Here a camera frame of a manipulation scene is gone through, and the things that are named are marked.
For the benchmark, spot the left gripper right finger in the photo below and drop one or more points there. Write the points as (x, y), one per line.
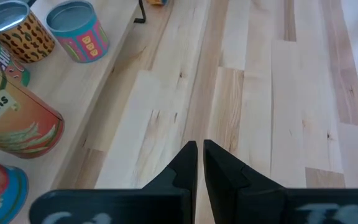
(225, 186)

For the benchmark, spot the orange green beans can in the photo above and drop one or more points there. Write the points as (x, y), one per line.
(20, 124)

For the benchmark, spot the yellow brown bean-pattern can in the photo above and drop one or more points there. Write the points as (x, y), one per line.
(26, 43)

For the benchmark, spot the blue tomatoes can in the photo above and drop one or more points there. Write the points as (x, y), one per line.
(2, 186)

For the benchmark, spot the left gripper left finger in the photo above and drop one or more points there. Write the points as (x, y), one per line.
(179, 177)

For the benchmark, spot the teal pink short can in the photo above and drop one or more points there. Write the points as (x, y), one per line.
(82, 43)

